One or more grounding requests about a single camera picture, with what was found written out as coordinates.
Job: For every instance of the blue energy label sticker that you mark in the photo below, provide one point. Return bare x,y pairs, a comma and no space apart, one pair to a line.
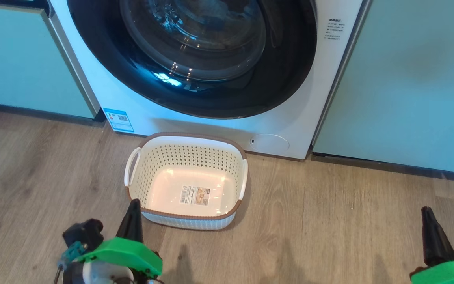
118,120

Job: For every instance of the washing machine door with glass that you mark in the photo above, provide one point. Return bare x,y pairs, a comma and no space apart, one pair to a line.
195,90

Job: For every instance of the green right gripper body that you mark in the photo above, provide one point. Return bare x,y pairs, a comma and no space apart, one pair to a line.
451,272

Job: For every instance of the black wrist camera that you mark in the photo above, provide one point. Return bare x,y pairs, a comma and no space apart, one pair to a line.
83,234

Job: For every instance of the basket product label sticker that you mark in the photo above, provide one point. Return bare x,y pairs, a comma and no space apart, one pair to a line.
194,195

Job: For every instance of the white perforated laundry basket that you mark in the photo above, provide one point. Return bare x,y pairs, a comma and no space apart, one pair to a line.
187,157

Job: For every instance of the pale green cabinet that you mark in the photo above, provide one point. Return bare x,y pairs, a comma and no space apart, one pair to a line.
22,59
408,86

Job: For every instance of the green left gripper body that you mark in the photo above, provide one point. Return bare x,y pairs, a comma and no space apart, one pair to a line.
124,254

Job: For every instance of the white front-load washing machine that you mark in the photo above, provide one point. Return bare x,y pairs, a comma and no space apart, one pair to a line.
321,79

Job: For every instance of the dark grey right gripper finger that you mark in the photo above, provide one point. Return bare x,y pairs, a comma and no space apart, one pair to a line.
436,244

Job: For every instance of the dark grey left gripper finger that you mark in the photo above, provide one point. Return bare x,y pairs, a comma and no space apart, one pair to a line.
126,227
137,227

